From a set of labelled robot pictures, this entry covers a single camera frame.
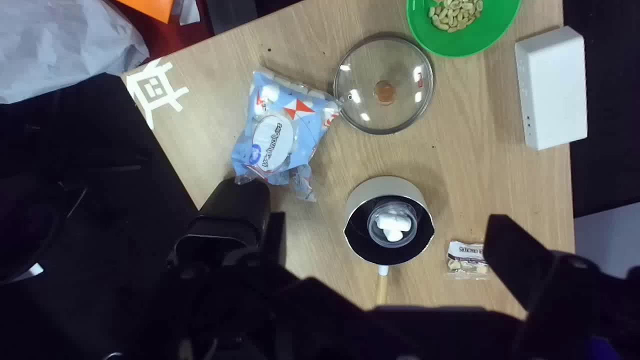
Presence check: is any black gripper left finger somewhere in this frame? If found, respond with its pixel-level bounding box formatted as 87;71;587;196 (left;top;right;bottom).
260;210;288;271

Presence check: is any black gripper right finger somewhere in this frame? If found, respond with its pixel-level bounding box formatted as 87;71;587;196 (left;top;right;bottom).
482;213;556;315

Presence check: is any clear glass pot lid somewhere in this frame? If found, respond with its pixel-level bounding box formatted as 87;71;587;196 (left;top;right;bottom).
329;31;437;136

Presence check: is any small candy packet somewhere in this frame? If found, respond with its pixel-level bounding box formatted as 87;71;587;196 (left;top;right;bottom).
443;237;492;279

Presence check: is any blue and white snack bag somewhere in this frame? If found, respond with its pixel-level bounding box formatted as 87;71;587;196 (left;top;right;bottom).
228;67;341;203

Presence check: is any white power box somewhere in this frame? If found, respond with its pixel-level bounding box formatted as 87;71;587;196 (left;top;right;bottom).
512;24;590;152

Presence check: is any white paper with character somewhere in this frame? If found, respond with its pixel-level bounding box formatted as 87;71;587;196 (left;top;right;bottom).
121;58;192;130

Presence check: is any black trash bin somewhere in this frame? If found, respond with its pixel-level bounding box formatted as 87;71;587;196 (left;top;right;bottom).
0;71;202;360

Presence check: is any green plastic bowl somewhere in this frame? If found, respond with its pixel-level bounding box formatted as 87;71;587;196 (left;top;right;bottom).
403;0;523;60

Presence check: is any pile of peanuts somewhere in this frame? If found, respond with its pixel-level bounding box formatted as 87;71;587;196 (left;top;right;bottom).
427;0;485;34

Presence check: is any orange folder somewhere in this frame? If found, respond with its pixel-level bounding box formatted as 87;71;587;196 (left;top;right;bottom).
116;0;176;25

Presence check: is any white plastic bag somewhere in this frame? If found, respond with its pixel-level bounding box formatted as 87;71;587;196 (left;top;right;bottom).
0;0;151;105

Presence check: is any white pot with wooden handle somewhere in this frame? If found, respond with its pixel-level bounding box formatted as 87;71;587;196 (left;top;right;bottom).
341;174;437;309

